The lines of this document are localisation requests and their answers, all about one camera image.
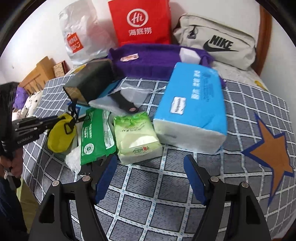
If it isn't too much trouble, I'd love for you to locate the yellow black pouch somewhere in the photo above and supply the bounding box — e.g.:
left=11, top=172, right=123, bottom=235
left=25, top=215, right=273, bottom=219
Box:
left=47, top=101, right=78, bottom=153

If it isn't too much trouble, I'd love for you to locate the light green tissue pack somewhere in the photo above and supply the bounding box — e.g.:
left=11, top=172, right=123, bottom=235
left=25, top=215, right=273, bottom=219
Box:
left=113, top=111, right=163, bottom=165

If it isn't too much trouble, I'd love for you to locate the blue tissue pack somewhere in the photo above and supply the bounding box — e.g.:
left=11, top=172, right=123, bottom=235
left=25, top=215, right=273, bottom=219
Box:
left=153, top=62, right=227, bottom=155

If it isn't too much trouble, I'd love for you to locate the black watch strap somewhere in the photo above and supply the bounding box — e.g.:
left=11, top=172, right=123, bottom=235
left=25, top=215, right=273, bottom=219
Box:
left=108, top=90, right=140, bottom=114

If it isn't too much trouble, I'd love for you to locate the clear plastic bag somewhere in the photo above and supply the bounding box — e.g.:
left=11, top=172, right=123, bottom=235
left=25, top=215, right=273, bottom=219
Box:
left=88, top=83, right=166, bottom=115

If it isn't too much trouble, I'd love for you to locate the orange fruit print packet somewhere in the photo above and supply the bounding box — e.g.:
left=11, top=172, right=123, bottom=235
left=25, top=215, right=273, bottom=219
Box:
left=120, top=53, right=139, bottom=62

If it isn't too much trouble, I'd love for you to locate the white sponge block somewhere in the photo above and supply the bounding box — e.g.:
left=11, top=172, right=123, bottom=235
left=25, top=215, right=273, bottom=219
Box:
left=179, top=48, right=201, bottom=64

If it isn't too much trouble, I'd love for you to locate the person left hand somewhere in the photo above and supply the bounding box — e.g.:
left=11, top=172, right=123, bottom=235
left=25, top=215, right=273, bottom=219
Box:
left=0, top=148, right=23, bottom=178

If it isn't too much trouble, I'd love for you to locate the white spotted cloth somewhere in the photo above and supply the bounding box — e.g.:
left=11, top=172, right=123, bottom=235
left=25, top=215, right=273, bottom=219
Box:
left=12, top=90, right=43, bottom=121

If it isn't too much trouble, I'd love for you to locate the purple plush toy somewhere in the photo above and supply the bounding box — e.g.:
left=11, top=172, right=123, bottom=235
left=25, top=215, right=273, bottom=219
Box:
left=13, top=86, right=29, bottom=109

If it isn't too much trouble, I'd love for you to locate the grey checkered blanket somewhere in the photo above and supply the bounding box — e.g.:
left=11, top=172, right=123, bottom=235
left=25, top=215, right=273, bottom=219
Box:
left=23, top=80, right=295, bottom=240

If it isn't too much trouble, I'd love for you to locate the brown decorated box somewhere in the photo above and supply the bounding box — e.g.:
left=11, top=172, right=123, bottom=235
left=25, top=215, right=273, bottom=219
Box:
left=53, top=61, right=68, bottom=78

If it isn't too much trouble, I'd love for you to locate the dark green tin box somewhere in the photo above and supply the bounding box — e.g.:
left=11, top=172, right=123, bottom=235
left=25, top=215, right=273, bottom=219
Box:
left=63, top=59, right=115, bottom=106

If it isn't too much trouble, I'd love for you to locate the white Miniso plastic bag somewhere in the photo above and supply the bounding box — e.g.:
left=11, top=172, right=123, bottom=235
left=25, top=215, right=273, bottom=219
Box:
left=59, top=1, right=115, bottom=66

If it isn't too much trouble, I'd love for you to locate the white fruit print bedsheet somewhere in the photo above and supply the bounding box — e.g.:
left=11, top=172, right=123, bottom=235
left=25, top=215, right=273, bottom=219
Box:
left=67, top=61, right=270, bottom=92

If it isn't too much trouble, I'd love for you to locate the red paper shopping bag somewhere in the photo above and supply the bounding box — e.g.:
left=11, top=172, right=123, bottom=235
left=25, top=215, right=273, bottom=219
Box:
left=108, top=0, right=171, bottom=46

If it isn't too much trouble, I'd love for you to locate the grey Nike pouch bag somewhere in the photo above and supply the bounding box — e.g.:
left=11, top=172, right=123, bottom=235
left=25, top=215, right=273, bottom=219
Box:
left=173, top=14, right=256, bottom=70

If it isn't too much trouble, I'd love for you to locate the brown wooden door frame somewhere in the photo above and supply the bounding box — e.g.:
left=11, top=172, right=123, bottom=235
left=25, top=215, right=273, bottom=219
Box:
left=252, top=6, right=272, bottom=75

